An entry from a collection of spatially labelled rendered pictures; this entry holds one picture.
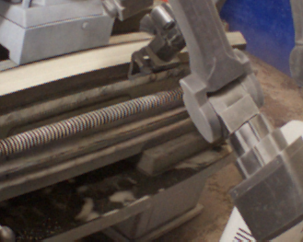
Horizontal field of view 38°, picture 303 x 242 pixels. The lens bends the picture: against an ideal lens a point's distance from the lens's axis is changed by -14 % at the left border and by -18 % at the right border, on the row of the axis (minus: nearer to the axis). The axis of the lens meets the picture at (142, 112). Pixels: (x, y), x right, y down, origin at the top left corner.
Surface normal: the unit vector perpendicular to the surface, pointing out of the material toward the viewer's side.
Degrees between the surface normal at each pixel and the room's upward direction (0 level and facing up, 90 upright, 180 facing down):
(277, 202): 90
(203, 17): 89
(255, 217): 90
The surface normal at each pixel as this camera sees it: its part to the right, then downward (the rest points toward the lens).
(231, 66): 0.40, 0.47
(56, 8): 0.74, -0.02
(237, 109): -0.02, -0.26
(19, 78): 0.60, -0.44
